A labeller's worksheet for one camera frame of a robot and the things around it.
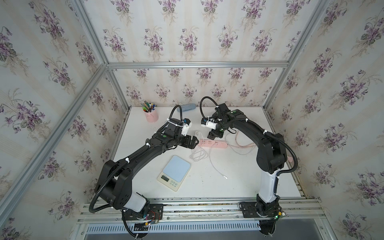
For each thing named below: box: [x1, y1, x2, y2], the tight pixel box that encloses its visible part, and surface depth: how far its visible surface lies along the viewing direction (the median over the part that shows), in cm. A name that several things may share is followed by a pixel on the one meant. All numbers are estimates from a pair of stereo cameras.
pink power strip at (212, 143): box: [198, 139, 229, 149], surface depth 97 cm
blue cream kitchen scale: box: [157, 155, 191, 192], surface depth 86 cm
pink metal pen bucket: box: [144, 109, 159, 123], surface depth 107 cm
